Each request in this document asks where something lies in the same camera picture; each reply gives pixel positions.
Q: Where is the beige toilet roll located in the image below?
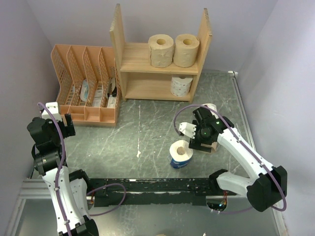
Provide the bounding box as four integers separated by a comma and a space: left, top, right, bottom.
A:
173, 34, 200, 68
198, 142, 218, 153
148, 34, 174, 68

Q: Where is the white dotted toilet roll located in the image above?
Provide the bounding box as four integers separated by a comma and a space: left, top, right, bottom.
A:
203, 103, 218, 115

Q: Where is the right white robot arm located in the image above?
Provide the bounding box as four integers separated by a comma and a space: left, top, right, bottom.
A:
192, 106, 287, 212

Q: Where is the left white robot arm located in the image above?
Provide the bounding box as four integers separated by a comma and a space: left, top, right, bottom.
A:
27, 114, 99, 236

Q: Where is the wooden two-tier shelf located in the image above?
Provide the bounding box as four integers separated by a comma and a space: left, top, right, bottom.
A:
110, 4, 212, 103

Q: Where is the white toilet roll blue wrapper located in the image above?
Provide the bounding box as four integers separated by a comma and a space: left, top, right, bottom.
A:
168, 140, 193, 169

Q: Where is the ruler set package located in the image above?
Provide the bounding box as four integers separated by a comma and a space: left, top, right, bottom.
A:
92, 83, 103, 107

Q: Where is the blue correction tape pack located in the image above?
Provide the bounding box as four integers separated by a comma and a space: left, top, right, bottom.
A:
80, 79, 90, 102

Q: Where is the orange plastic desk organizer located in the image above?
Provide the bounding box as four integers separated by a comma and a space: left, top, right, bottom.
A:
51, 44, 121, 126

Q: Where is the white stapler box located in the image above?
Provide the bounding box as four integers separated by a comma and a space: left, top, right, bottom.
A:
106, 96, 117, 108

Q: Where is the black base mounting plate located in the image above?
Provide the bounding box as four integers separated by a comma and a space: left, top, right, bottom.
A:
89, 177, 223, 207

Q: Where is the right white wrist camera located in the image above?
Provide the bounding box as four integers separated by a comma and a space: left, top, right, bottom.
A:
179, 122, 196, 139

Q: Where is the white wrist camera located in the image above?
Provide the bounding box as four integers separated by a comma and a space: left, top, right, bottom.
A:
41, 102, 62, 122
179, 122, 196, 139

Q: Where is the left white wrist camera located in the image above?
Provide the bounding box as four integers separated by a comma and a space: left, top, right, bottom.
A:
41, 102, 62, 122

